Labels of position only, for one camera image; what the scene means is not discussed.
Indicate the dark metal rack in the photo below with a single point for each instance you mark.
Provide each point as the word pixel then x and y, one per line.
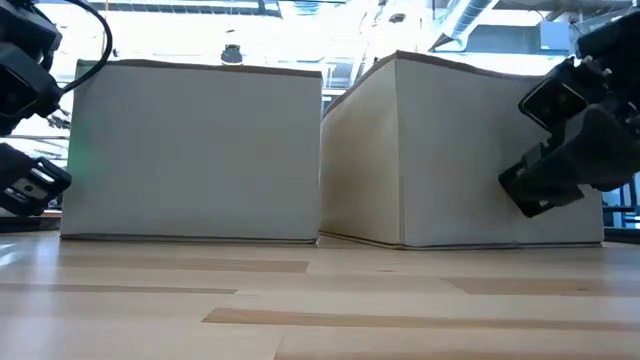
pixel 622 210

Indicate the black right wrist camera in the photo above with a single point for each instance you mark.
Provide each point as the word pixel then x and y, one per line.
pixel 552 102

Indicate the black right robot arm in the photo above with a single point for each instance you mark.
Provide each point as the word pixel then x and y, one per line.
pixel 615 45

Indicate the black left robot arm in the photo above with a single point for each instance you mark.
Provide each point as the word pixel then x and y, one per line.
pixel 25 25

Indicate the dark ceiling lamp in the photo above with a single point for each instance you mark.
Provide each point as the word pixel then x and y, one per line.
pixel 232 55

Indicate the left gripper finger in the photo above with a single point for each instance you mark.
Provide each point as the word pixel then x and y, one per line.
pixel 55 182

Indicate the silver ventilation duct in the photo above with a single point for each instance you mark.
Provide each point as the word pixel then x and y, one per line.
pixel 465 17

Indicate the beige fabric storage bin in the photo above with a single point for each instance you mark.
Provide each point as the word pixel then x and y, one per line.
pixel 200 150
pixel 450 150

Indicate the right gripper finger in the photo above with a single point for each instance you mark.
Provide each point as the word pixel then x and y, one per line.
pixel 540 185

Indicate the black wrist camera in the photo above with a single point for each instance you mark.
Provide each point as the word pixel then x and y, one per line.
pixel 25 90
pixel 552 102

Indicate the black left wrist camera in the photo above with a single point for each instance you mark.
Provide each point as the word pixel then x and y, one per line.
pixel 25 90

